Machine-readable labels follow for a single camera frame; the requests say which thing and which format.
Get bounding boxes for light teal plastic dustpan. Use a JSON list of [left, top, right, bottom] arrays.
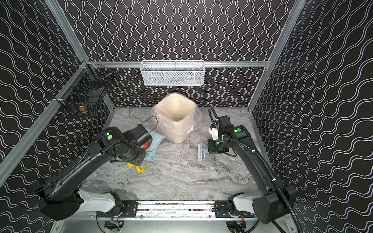
[[145, 129, 165, 153]]

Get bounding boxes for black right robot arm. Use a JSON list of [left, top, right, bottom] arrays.
[[207, 116, 300, 227]]

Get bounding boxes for light blue paper scrap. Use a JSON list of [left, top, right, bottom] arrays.
[[146, 152, 154, 160]]

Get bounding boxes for red paper scrap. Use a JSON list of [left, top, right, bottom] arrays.
[[142, 141, 151, 150]]

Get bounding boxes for cream plastic waste bin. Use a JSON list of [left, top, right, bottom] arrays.
[[154, 93, 196, 144]]

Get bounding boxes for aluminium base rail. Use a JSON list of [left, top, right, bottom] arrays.
[[58, 199, 295, 221]]

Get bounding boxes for black wire basket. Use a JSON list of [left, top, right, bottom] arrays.
[[57, 64, 115, 118]]

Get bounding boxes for white wire mesh basket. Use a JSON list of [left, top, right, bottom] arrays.
[[140, 60, 206, 86]]

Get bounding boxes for aluminium rear frame bar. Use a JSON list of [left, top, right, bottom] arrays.
[[89, 60, 270, 68]]

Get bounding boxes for aluminium frame bar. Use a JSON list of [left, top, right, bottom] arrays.
[[89, 60, 270, 68], [1, 61, 87, 185]]

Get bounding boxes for aluminium corner frame post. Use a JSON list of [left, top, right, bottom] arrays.
[[45, 0, 88, 61]]

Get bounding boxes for aluminium left frame bar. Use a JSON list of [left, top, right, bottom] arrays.
[[1, 61, 87, 185]]

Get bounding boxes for aluminium right frame post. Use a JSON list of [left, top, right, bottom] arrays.
[[248, 0, 307, 112]]

